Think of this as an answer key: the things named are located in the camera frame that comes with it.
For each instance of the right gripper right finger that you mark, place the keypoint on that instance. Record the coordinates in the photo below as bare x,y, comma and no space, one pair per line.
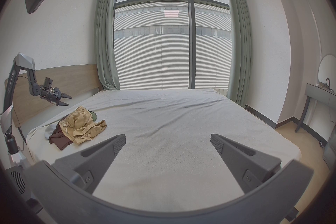
246,165

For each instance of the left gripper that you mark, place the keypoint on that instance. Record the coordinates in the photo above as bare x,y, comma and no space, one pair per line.
49,95

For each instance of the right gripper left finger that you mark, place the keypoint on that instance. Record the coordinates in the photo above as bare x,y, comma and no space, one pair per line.
86,165

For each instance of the tan shorts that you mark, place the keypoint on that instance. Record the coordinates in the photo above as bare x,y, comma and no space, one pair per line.
81,125

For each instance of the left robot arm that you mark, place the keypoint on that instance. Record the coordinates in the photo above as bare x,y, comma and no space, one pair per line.
25,61

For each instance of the bed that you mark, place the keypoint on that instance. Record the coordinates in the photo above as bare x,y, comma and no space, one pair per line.
170,125

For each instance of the green garment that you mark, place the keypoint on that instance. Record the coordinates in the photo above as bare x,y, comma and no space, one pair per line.
93,114

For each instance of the brown garment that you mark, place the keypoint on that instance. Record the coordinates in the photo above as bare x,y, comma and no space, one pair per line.
60,140

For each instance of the grey-green curtain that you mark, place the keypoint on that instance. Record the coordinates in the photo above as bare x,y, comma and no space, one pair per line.
237,34
106,34

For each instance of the grey dressing table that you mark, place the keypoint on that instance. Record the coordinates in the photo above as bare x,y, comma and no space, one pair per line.
320,95

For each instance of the window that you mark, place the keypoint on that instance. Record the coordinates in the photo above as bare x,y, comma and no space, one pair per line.
157,60

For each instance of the round white mirror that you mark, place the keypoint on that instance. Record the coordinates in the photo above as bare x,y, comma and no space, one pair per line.
328,68

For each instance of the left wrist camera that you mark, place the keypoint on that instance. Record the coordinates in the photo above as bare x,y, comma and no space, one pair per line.
48,82

